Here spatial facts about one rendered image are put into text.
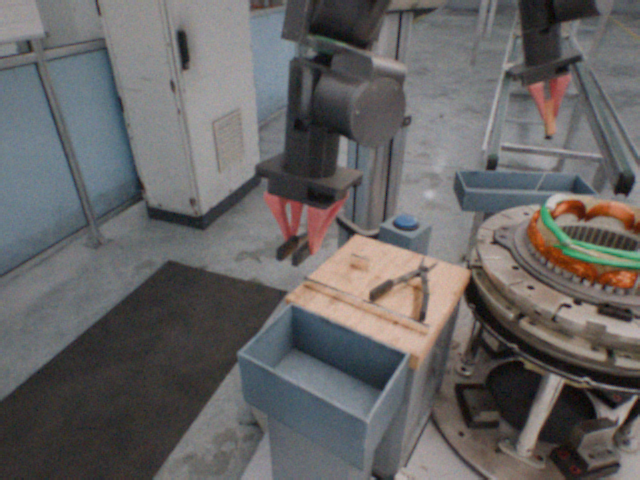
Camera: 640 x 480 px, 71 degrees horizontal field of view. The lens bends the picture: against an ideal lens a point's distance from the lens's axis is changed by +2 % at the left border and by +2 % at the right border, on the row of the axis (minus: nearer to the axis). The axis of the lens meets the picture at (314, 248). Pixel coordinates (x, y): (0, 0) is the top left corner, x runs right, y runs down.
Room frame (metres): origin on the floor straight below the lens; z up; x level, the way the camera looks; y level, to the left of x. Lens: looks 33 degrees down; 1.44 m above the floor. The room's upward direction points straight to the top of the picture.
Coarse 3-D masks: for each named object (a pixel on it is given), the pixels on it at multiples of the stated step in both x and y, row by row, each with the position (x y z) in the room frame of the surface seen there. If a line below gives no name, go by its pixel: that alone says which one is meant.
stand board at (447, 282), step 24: (360, 240) 0.60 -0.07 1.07; (336, 264) 0.54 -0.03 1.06; (384, 264) 0.54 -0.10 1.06; (408, 264) 0.54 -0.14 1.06; (432, 264) 0.54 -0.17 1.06; (360, 288) 0.48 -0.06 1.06; (408, 288) 0.48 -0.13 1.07; (432, 288) 0.48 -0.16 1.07; (456, 288) 0.48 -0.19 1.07; (336, 312) 0.43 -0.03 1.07; (360, 312) 0.43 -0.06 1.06; (408, 312) 0.43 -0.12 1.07; (432, 312) 0.43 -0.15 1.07; (384, 336) 0.39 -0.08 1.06; (408, 336) 0.39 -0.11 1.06; (432, 336) 0.39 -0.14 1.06
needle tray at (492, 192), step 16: (464, 176) 0.88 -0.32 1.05; (480, 176) 0.88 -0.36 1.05; (496, 176) 0.88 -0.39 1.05; (512, 176) 0.87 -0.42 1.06; (528, 176) 0.87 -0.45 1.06; (544, 176) 0.87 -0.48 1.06; (560, 176) 0.87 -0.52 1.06; (576, 176) 0.86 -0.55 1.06; (464, 192) 0.79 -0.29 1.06; (480, 192) 0.78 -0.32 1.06; (496, 192) 0.78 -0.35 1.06; (512, 192) 0.86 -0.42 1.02; (528, 192) 0.86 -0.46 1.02; (544, 192) 0.86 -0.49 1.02; (560, 192) 0.86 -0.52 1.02; (576, 192) 0.84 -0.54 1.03; (592, 192) 0.78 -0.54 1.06; (464, 208) 0.78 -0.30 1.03; (480, 208) 0.78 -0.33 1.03; (496, 208) 0.78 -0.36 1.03; (512, 208) 0.77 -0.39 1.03
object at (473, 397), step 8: (464, 392) 0.50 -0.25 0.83; (472, 392) 0.50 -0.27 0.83; (480, 392) 0.50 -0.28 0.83; (488, 392) 0.50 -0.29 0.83; (472, 400) 0.48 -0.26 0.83; (480, 400) 0.47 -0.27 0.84; (488, 400) 0.47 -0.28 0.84; (472, 408) 0.46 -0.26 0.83; (480, 408) 0.46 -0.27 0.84; (488, 408) 0.46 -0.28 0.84; (496, 408) 0.46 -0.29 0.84; (472, 416) 0.45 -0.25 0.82; (480, 416) 0.45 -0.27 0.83; (488, 416) 0.45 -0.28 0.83; (496, 416) 0.45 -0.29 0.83
